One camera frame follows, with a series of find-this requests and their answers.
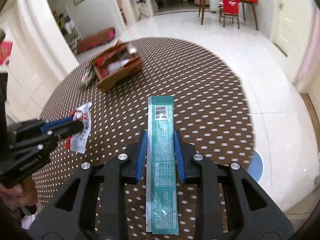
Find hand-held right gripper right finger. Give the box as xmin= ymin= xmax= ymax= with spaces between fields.
xmin=174 ymin=131 xmax=295 ymax=240

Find red paper decoration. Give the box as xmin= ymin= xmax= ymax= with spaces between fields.
xmin=0 ymin=41 xmax=13 ymax=65

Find red and white wrapper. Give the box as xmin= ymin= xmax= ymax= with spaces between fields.
xmin=65 ymin=102 xmax=92 ymax=153

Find wooden chair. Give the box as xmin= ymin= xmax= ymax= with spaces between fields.
xmin=219 ymin=0 xmax=244 ymax=29

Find teal snack packet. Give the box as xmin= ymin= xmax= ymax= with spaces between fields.
xmin=146 ymin=96 xmax=179 ymax=235

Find red padded bench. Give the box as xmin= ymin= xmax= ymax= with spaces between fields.
xmin=76 ymin=27 xmax=116 ymax=54

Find white crumpled tissue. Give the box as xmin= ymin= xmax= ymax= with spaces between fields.
xmin=107 ymin=59 xmax=130 ymax=73

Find dark crumpled wrapper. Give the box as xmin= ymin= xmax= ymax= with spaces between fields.
xmin=79 ymin=67 xmax=97 ymax=88

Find white metal rack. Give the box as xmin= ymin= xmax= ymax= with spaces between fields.
xmin=51 ymin=6 xmax=82 ymax=53

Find person's left hand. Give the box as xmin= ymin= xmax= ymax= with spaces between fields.
xmin=0 ymin=177 xmax=43 ymax=215

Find white panelled door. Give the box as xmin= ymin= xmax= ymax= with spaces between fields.
xmin=0 ymin=62 xmax=54 ymax=124

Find wooden coat stand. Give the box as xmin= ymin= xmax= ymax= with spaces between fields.
xmin=136 ymin=0 xmax=150 ymax=22

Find red shirt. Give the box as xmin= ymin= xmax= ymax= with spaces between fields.
xmin=220 ymin=0 xmax=242 ymax=15

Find brown cardboard box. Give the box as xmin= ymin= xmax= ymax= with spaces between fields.
xmin=89 ymin=42 xmax=143 ymax=92

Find brown polka dot tablecloth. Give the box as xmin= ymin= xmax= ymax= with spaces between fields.
xmin=32 ymin=37 xmax=255 ymax=240

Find white door with handle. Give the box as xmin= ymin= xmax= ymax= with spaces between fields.
xmin=271 ymin=0 xmax=304 ymax=57

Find white tote bag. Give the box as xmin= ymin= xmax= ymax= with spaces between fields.
xmin=64 ymin=20 xmax=75 ymax=34

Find blue plastic stool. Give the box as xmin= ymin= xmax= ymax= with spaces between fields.
xmin=246 ymin=149 xmax=264 ymax=183

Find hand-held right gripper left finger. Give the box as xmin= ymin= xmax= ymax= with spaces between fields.
xmin=27 ymin=130 xmax=148 ymax=240

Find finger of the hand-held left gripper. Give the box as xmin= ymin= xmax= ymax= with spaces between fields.
xmin=10 ymin=116 xmax=75 ymax=137
xmin=10 ymin=120 xmax=84 ymax=153

